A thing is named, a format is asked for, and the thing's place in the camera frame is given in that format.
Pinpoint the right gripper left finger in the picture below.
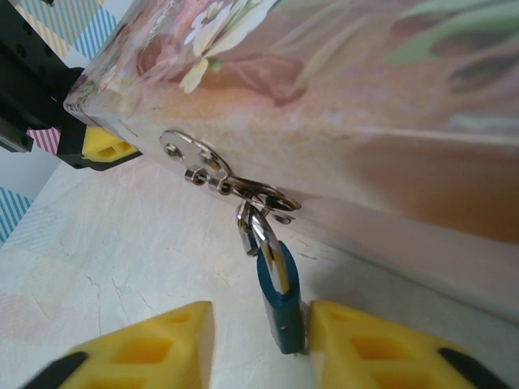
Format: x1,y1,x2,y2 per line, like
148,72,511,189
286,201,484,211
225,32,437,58
32,300,215,389

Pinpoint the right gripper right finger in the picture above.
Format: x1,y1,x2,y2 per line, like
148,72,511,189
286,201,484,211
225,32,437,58
309,299,508,389

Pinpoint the small blue padlock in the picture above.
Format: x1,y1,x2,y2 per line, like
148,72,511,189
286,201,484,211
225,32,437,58
236,201,307,356

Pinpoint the pink illustrated tin box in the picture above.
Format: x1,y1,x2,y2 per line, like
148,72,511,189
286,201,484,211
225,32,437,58
63,0,519,326

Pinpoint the silver metal hasp latch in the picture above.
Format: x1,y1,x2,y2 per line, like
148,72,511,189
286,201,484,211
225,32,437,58
158,129,302,224

